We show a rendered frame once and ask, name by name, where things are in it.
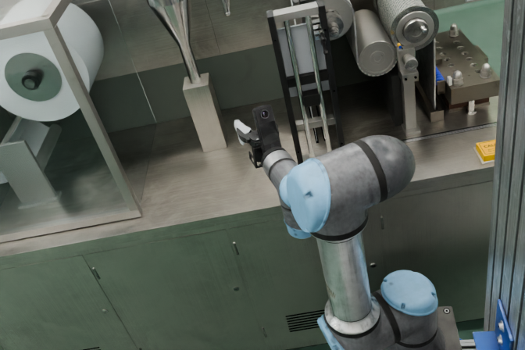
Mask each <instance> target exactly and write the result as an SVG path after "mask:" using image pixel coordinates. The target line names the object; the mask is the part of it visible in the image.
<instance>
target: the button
mask: <svg viewBox="0 0 525 350"><path fill-rule="evenodd" d="M495 142H496V140H491V141H484V142H479V143H476V150H477V151H478V153H479V155H480V157H481V158H482V159H483V161H484V162H487V161H491V160H495Z"/></svg>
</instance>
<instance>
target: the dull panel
mask: <svg viewBox="0 0 525 350"><path fill-rule="evenodd" d="M330 46H331V52H332V58H333V64H334V74H335V80H336V85H337V87H340V86H345V85H349V84H356V83H360V82H364V81H368V80H375V77H372V76H369V75H366V74H364V73H363V72H362V71H361V70H360V69H359V67H358V65H357V62H356V60H355V57H354V55H353V52H352V49H351V47H350V44H349V43H348V39H347V37H346V35H345V34H344V35H343V36H341V37H340V38H337V39H334V40H331V41H330ZM196 63H197V65H198V70H199V73H200V74H202V73H209V74H210V77H211V80H212V85H213V87H214V90H215V93H216V97H217V101H218V103H219V106H220V110H224V109H231V108H235V107H239V106H243V105H251V104H255V103H259V102H266V101H270V100H274V99H279V98H283V97H284V94H283V90H282V86H281V82H280V75H279V72H278V68H277V61H276V57H275V53H274V49H273V44H271V45H264V46H260V47H257V48H250V49H245V50H242V51H238V52H231V53H227V54H223V55H216V56H212V57H208V58H204V59H197V60H196ZM137 74H138V76H139V79H140V81H141V84H142V87H143V88H144V91H145V94H146V97H147V99H148V102H149V105H150V107H151V109H152V112H153V115H154V117H155V121H156V122H157V123H161V122H165V121H169V120H176V119H180V118H184V117H189V116H191V113H190V110H189V108H188V104H187V102H186V99H185V97H184V93H183V86H184V78H185V77H188V73H187V71H186V68H185V65H184V63H178V64H174V65H171V66H164V67H159V68H156V69H152V70H145V71H141V72H137Z"/></svg>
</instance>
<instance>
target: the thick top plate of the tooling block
mask: <svg viewBox="0 0 525 350"><path fill-rule="evenodd" d="M448 34H449V30H447V31H443V32H440V33H437V35H436V37H435V49H436V50H437V52H438V54H439V55H440V57H441V58H442V63H439V64H436V67H437V68H438V70H439V71H440V73H441V75H442V76H443V78H444V79H445V96H446V97H447V99H448V100H449V102H450V103H451V105H454V104H458V103H462V102H470V101H474V100H478V99H482V98H490V97H494V96H498V93H499V81H500V77H499V76H498V75H497V73H496V72H495V71H494V70H493V69H492V68H491V75H492V76H491V77H490V78H488V79H484V78H481V77H480V70H482V66H483V65H484V64H485V63H488V62H487V61H486V60H485V59H484V57H483V56H482V55H481V54H480V53H479V52H478V51H477V49H476V48H475V47H474V45H473V44H472V43H471V42H470V40H469V39H468V38H467V36H466V35H465V34H464V33H463V32H462V31H461V29H460V28H459V35H458V36H456V37H450V36H449V35H448ZM457 70H458V71H460V72H461V73H462V78H463V85H460V86H454V85H451V86H449V85H448V83H447V77H448V76H451V78H453V74H454V72H455V71H457Z"/></svg>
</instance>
